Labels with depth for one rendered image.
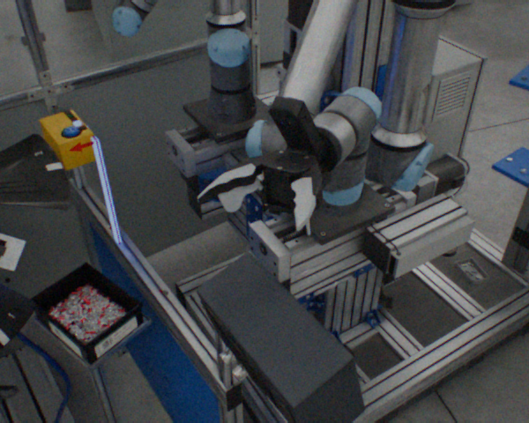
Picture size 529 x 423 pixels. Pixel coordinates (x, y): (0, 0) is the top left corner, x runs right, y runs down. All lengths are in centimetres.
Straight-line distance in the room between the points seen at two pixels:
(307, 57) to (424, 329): 143
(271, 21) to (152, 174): 206
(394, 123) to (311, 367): 56
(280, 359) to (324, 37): 55
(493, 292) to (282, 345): 169
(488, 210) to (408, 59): 215
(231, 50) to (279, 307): 90
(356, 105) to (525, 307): 165
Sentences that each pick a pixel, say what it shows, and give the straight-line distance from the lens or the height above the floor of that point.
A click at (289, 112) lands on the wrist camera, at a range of 72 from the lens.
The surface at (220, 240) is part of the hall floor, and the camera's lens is 280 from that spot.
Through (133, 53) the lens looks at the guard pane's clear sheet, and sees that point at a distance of 218.
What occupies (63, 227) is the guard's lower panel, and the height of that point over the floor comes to 40.
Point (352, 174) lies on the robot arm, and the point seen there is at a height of 135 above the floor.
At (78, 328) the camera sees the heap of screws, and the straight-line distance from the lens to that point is 143.
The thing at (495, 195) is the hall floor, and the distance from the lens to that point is 330.
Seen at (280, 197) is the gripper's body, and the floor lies 142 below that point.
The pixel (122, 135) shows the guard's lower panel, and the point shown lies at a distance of 228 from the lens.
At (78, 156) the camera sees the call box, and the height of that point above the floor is 102.
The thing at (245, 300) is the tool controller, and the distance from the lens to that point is 88.
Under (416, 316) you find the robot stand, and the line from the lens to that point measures 227.
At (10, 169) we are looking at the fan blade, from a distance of 136.
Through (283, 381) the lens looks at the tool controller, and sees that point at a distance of 81.
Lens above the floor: 191
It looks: 39 degrees down
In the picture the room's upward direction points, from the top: straight up
